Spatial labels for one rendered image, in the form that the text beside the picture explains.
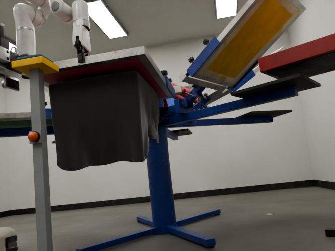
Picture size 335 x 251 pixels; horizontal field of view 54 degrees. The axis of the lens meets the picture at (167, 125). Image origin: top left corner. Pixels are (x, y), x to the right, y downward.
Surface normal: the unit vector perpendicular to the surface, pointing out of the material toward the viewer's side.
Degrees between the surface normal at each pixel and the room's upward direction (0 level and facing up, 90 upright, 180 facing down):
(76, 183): 90
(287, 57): 90
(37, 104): 90
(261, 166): 90
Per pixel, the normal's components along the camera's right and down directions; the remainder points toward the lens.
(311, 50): -0.65, -0.04
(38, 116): -0.18, -0.13
